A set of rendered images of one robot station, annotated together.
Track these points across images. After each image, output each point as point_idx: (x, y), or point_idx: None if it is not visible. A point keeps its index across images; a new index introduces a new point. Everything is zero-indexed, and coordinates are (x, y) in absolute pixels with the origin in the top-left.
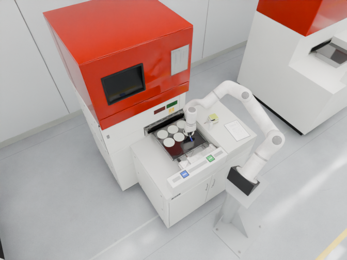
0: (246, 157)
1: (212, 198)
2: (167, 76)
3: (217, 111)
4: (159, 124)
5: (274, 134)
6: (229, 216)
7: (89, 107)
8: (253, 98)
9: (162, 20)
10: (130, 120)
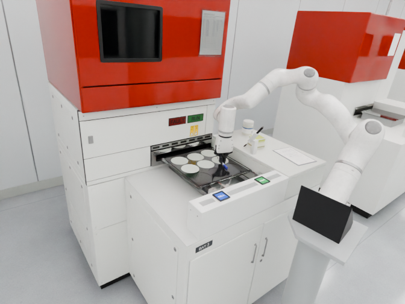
0: None
1: (257, 302)
2: (194, 53)
3: None
4: (175, 148)
5: (366, 120)
6: None
7: (67, 86)
8: (317, 90)
9: None
10: (131, 122)
